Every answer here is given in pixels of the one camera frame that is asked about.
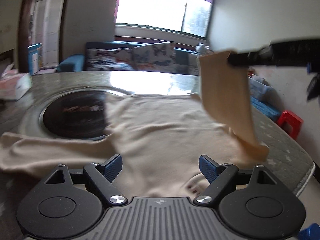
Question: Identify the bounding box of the cream beige sweater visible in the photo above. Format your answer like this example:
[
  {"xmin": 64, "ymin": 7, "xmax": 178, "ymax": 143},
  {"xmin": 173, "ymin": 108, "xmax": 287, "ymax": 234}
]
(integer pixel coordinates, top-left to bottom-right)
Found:
[{"xmin": 1, "ymin": 51, "xmax": 269, "ymax": 197}]

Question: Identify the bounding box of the clear plastic storage box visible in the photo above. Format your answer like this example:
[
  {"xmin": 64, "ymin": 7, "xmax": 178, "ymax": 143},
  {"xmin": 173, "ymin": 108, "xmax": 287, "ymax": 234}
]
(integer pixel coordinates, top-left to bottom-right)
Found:
[{"xmin": 248, "ymin": 77, "xmax": 274, "ymax": 102}]

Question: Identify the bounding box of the blue cloth on sofa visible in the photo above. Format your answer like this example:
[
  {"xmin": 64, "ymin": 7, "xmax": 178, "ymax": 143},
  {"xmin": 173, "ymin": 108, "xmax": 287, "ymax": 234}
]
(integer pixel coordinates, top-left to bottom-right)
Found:
[{"xmin": 251, "ymin": 97, "xmax": 281, "ymax": 122}]

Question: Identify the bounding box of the black white plush toy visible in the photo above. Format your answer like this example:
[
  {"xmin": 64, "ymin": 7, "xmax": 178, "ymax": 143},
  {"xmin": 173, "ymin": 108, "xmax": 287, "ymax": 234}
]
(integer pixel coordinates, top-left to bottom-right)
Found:
[{"xmin": 195, "ymin": 43, "xmax": 213, "ymax": 55}]

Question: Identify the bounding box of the black round induction cooktop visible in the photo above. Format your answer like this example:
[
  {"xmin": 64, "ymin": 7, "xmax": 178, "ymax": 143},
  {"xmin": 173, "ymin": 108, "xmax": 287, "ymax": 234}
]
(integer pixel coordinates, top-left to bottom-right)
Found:
[{"xmin": 39, "ymin": 89, "xmax": 108, "ymax": 140}]

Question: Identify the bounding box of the red plastic stool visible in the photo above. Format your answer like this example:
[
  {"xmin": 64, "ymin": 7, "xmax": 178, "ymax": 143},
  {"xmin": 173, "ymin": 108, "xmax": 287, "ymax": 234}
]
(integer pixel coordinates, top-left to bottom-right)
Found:
[{"xmin": 277, "ymin": 110, "xmax": 304, "ymax": 140}]

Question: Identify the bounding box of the blue corner sofa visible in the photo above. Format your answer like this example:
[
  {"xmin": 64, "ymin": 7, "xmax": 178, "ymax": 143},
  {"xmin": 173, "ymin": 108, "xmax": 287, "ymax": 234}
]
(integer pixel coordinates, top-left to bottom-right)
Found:
[{"xmin": 56, "ymin": 41, "xmax": 200, "ymax": 76}]

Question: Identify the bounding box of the large butterfly print pillow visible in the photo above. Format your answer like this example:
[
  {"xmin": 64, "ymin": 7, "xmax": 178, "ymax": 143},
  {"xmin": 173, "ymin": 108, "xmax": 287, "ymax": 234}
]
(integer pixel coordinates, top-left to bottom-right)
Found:
[{"xmin": 132, "ymin": 42, "xmax": 176, "ymax": 73}]

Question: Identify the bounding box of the blue plastic stool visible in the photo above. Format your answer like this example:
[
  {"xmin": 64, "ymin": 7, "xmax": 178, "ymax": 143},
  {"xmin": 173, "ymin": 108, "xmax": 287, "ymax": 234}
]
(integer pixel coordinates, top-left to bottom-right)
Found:
[{"xmin": 298, "ymin": 223, "xmax": 320, "ymax": 240}]

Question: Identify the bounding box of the small butterfly print pillow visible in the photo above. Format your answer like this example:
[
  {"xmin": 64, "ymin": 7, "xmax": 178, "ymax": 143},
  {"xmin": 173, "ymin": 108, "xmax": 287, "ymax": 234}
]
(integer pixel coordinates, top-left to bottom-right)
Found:
[{"xmin": 86, "ymin": 48, "xmax": 134, "ymax": 71}]

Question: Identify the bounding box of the pink tissue box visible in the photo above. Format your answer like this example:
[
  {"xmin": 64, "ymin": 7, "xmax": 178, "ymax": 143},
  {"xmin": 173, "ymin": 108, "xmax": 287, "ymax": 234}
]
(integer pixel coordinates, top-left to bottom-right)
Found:
[{"xmin": 0, "ymin": 63, "xmax": 32, "ymax": 101}]

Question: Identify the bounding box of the blue white small cabinet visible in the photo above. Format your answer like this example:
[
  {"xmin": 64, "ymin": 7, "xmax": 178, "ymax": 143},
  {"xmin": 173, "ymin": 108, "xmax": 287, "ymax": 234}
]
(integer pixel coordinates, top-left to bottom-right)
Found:
[{"xmin": 27, "ymin": 43, "xmax": 42, "ymax": 75}]

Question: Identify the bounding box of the dark wooden door frame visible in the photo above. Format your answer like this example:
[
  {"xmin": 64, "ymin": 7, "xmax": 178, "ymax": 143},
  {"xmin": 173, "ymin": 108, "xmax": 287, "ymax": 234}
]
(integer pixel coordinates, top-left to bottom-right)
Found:
[{"xmin": 17, "ymin": 0, "xmax": 68, "ymax": 73}]

